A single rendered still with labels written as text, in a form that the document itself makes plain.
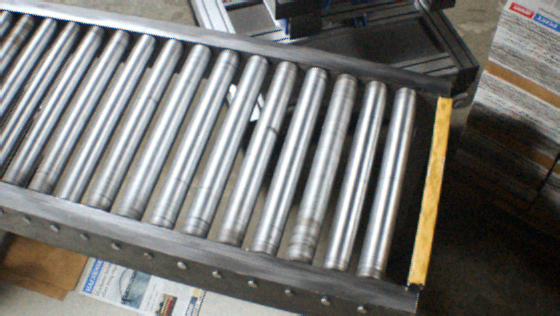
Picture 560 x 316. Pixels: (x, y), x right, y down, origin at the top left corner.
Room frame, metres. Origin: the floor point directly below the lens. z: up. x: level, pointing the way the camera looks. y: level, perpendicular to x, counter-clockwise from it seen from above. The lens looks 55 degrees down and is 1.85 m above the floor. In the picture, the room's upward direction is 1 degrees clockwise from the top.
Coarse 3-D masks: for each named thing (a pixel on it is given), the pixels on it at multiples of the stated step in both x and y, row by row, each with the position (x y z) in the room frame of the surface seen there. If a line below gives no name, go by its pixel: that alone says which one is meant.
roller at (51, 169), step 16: (112, 48) 1.03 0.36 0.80; (128, 48) 1.05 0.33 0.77; (96, 64) 0.98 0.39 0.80; (112, 64) 0.98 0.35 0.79; (96, 80) 0.93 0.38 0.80; (80, 96) 0.89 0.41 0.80; (96, 96) 0.90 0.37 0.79; (80, 112) 0.84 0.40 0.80; (64, 128) 0.80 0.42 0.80; (80, 128) 0.81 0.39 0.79; (64, 144) 0.76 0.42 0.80; (48, 160) 0.72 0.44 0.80; (64, 160) 0.73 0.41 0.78; (48, 176) 0.69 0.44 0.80; (48, 192) 0.66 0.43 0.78
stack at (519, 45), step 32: (512, 0) 1.20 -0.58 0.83; (544, 0) 1.21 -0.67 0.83; (512, 32) 1.15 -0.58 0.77; (544, 32) 1.11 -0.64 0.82; (512, 64) 1.13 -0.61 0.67; (544, 64) 1.09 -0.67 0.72; (480, 96) 1.16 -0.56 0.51; (512, 96) 1.12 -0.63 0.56; (512, 128) 1.10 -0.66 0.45; (544, 128) 1.05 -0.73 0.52; (480, 160) 1.13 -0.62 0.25; (512, 160) 1.08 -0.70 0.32; (448, 192) 1.15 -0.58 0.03; (480, 192) 1.10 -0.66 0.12; (512, 192) 1.05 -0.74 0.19; (544, 192) 1.00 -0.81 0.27; (512, 224) 1.04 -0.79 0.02; (544, 224) 0.97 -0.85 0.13
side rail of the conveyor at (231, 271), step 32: (0, 192) 0.64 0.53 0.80; (32, 192) 0.65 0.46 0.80; (0, 224) 0.62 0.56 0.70; (32, 224) 0.60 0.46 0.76; (64, 224) 0.58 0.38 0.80; (96, 224) 0.58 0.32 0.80; (128, 224) 0.59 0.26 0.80; (96, 256) 0.57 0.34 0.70; (128, 256) 0.55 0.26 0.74; (160, 256) 0.53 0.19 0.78; (192, 256) 0.53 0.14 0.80; (224, 256) 0.53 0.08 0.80; (256, 256) 0.53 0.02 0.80; (224, 288) 0.50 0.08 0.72; (256, 288) 0.49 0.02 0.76; (288, 288) 0.47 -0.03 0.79; (320, 288) 0.47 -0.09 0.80; (352, 288) 0.47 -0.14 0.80; (384, 288) 0.47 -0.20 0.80
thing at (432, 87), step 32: (0, 0) 1.20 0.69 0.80; (32, 0) 1.20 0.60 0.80; (128, 32) 1.08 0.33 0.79; (160, 32) 1.07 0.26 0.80; (192, 32) 1.07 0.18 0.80; (224, 32) 1.07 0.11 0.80; (320, 64) 0.98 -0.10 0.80; (352, 64) 0.98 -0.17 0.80; (384, 64) 0.99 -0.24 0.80; (448, 96) 0.91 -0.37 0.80
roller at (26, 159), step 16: (96, 32) 1.08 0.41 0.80; (80, 48) 1.03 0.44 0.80; (96, 48) 1.04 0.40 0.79; (80, 64) 0.98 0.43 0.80; (64, 80) 0.93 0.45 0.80; (80, 80) 0.95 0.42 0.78; (64, 96) 0.89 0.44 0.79; (48, 112) 0.84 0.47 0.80; (64, 112) 0.87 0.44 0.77; (32, 128) 0.80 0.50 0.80; (48, 128) 0.81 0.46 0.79; (32, 144) 0.76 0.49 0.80; (16, 160) 0.72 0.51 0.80; (32, 160) 0.73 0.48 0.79; (16, 176) 0.68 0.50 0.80
